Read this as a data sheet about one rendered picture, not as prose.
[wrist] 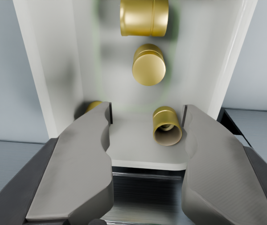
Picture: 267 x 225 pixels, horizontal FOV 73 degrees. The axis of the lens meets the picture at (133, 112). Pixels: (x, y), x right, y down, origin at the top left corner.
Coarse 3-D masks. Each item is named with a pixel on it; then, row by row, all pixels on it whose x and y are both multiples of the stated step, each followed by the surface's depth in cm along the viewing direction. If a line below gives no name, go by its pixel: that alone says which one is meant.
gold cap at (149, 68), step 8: (144, 48) 19; (152, 48) 19; (136, 56) 18; (144, 56) 17; (152, 56) 17; (160, 56) 18; (136, 64) 18; (144, 64) 18; (152, 64) 18; (160, 64) 18; (136, 72) 18; (144, 72) 18; (152, 72) 18; (160, 72) 18; (136, 80) 19; (144, 80) 19; (152, 80) 18; (160, 80) 18
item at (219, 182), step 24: (192, 120) 10; (192, 144) 9; (216, 144) 8; (240, 144) 8; (192, 168) 7; (216, 168) 7; (240, 168) 7; (192, 192) 6; (216, 192) 6; (240, 192) 6; (192, 216) 7; (216, 216) 6; (240, 216) 6; (264, 216) 6
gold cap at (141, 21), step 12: (120, 0) 16; (132, 0) 16; (144, 0) 16; (156, 0) 16; (120, 12) 16; (132, 12) 16; (144, 12) 16; (156, 12) 16; (120, 24) 17; (132, 24) 17; (144, 24) 17; (156, 24) 17; (156, 36) 18
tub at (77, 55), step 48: (48, 0) 15; (96, 0) 19; (192, 0) 18; (240, 0) 12; (48, 48) 16; (96, 48) 21; (192, 48) 21; (240, 48) 14; (48, 96) 17; (96, 96) 25; (144, 96) 24; (192, 96) 21; (144, 144) 23
